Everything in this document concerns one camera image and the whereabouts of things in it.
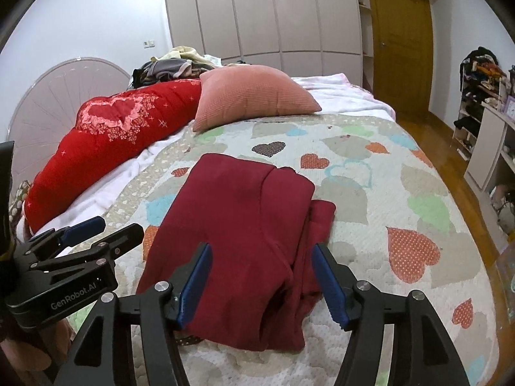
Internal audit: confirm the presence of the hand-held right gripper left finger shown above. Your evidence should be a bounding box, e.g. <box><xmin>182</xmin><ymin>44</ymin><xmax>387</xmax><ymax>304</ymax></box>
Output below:
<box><xmin>52</xmin><ymin>242</ymin><xmax>213</xmax><ymax>386</ymax></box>

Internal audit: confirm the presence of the heart print quilt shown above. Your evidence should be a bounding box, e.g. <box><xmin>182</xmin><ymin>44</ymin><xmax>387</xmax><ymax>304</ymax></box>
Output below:
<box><xmin>64</xmin><ymin>113</ymin><xmax>499</xmax><ymax>386</ymax></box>

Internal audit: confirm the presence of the polka dot cloth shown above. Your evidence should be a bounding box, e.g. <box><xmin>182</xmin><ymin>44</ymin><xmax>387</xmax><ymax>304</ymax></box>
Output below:
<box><xmin>9</xmin><ymin>180</ymin><xmax>32</xmax><ymax>226</ymax></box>

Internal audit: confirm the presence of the white wardrobe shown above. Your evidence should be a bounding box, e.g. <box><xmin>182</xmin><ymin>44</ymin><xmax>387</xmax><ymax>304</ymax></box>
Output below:
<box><xmin>162</xmin><ymin>0</ymin><xmax>375</xmax><ymax>89</ymax></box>

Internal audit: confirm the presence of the dark red garment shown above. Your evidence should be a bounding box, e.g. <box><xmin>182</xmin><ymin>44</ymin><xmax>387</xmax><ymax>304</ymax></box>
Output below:
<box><xmin>137</xmin><ymin>153</ymin><xmax>337</xmax><ymax>352</ymax></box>

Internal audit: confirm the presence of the wooden door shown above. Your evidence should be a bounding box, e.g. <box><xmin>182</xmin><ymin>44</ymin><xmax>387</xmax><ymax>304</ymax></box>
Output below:
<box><xmin>364</xmin><ymin>0</ymin><xmax>436</xmax><ymax>120</ymax></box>

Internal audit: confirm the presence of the shoe rack with shoes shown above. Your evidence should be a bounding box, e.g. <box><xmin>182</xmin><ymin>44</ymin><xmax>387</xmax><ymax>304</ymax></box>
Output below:
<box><xmin>453</xmin><ymin>46</ymin><xmax>508</xmax><ymax>162</ymax></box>

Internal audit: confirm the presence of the white shelf unit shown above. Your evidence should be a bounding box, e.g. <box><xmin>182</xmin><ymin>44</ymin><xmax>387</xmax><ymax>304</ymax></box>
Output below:
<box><xmin>464</xmin><ymin>100</ymin><xmax>515</xmax><ymax>252</ymax></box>

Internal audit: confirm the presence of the person's left forearm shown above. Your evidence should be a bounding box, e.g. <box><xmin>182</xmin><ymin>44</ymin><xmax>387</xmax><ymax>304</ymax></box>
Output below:
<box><xmin>0</xmin><ymin>317</ymin><xmax>78</xmax><ymax>386</ymax></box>

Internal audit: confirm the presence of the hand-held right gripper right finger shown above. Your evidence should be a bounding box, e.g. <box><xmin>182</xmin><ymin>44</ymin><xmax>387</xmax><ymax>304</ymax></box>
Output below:
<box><xmin>312</xmin><ymin>243</ymin><xmax>471</xmax><ymax>386</ymax></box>

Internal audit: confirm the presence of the round grey headboard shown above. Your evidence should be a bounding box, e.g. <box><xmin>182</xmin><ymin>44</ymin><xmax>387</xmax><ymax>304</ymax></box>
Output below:
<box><xmin>8</xmin><ymin>58</ymin><xmax>132</xmax><ymax>173</ymax></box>

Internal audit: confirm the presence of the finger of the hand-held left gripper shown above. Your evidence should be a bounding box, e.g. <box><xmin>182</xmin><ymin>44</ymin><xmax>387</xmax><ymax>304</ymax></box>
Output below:
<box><xmin>29</xmin><ymin>222</ymin><xmax>145</xmax><ymax>275</ymax></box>
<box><xmin>24</xmin><ymin>216</ymin><xmax>106</xmax><ymax>259</ymax></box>

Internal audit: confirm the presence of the red embroidered quilt roll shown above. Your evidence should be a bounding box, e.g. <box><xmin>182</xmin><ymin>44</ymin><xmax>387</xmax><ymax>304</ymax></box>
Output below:
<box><xmin>23</xmin><ymin>79</ymin><xmax>204</xmax><ymax>234</ymax></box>

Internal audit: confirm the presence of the pile of mixed clothes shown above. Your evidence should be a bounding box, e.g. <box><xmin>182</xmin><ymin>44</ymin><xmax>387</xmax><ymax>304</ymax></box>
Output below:
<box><xmin>131</xmin><ymin>45</ymin><xmax>224</xmax><ymax>88</ymax></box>

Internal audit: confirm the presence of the pink square pillow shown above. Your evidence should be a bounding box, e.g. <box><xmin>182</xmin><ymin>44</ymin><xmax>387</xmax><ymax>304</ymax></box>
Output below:
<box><xmin>192</xmin><ymin>64</ymin><xmax>323</xmax><ymax>133</ymax></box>

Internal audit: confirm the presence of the white pink blanket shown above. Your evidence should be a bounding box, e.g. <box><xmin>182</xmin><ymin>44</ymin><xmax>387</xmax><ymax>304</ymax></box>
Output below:
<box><xmin>290</xmin><ymin>73</ymin><xmax>397</xmax><ymax>120</ymax></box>

